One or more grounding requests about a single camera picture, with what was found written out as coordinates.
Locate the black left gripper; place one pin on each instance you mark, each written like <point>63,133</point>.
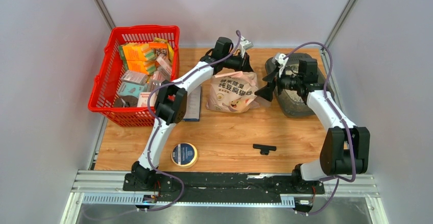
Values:
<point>244,63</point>

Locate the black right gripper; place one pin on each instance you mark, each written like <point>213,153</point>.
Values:
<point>266,92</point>

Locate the pink cat litter bag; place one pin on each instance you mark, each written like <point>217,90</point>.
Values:
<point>233,92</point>

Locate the clear plastic scoop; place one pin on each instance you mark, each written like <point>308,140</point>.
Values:
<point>263,102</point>

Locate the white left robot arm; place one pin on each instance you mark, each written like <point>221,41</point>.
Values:
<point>171,102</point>

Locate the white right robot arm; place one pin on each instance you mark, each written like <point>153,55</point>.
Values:
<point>345,149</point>

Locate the grey pink box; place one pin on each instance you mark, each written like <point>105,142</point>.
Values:
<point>134,77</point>

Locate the teal box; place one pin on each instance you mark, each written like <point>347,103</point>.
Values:
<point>130,89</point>

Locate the razor blister pack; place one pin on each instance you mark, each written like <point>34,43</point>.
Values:
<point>193,109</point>

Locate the white red wrapped pack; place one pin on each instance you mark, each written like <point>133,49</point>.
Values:
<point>165,63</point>

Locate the yellow orange snack pack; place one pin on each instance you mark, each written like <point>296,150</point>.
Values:
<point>162,46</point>

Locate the orange green sponge pack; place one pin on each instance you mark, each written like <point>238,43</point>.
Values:
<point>137,52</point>

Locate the tape roll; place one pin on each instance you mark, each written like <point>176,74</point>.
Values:
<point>184,155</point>

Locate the red plastic basket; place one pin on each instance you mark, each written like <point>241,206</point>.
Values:
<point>107,82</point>

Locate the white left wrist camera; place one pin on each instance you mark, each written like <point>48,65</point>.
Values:
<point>244,45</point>

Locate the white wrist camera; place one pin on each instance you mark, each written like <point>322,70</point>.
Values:
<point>244,45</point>
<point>280,61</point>

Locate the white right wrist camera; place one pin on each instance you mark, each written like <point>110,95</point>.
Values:
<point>280,61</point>

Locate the black T-shaped bracket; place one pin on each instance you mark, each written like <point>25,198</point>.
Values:
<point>264,149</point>

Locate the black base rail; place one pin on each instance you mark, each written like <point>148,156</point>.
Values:
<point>212,187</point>

